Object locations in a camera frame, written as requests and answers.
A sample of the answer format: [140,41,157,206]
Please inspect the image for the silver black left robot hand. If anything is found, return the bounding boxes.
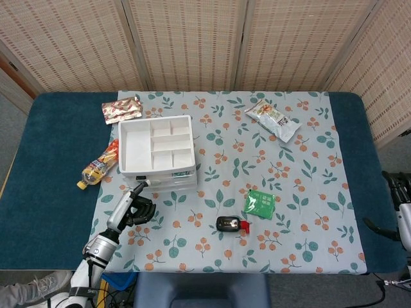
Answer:
[107,179,157,234]

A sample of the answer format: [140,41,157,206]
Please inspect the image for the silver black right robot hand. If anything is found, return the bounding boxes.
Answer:
[362,171,411,251]

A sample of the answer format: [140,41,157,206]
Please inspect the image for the clear plastic drawer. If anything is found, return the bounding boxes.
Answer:
[144,184,197,193]
[123,169,197,181]
[128,178,197,187]

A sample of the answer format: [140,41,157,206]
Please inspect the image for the white drawer organizer box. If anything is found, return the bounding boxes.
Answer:
[118,115,197,193]

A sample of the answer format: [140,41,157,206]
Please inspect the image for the blue plastic bin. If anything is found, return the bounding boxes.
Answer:
[101,272,136,291]

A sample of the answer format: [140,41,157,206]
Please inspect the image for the gold red snack packet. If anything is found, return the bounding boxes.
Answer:
[101,96,144,125]

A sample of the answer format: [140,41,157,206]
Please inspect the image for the white sneaker grey laces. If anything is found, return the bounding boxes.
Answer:
[25,271,74,304]

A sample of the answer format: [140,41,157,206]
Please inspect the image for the black ink bottle red cap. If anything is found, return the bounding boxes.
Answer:
[215,215,252,234]

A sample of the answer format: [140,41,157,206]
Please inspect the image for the blue padded chair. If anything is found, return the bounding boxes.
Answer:
[133,272,272,308]

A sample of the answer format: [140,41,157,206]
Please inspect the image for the floral patterned tablecloth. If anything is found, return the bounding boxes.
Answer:
[82,90,367,275]

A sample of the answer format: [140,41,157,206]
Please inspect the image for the green tea sachet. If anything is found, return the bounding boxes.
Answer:
[242,188,277,221]

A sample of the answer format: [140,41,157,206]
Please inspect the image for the white nut snack bag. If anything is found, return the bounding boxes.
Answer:
[244,98,302,144]

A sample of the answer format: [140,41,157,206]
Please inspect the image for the woven bamboo folding screen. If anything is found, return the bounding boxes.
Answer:
[0,0,411,150]

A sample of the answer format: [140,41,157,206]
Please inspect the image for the black cable with metal connector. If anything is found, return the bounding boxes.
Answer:
[374,279,411,304]

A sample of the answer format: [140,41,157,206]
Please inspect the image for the black floor cable bundle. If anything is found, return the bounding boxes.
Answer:
[96,287,136,308]

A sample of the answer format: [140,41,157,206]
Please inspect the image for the wooden door with brown frame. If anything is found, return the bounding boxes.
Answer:
[0,53,38,115]

